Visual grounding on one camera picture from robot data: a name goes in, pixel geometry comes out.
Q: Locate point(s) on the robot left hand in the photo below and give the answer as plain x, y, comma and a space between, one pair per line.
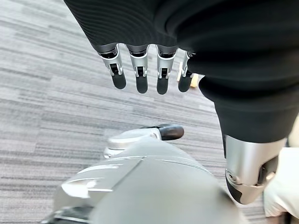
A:
210, 35

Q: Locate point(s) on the small wooden furniture leg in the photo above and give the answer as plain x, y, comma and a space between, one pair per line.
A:
194, 81

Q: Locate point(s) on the robot dark foot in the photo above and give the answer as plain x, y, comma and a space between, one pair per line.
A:
171, 132

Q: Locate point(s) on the robot silver leg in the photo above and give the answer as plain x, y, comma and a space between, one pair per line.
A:
151, 186

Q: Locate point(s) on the cream white cushion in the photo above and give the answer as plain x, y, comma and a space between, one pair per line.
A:
283, 186

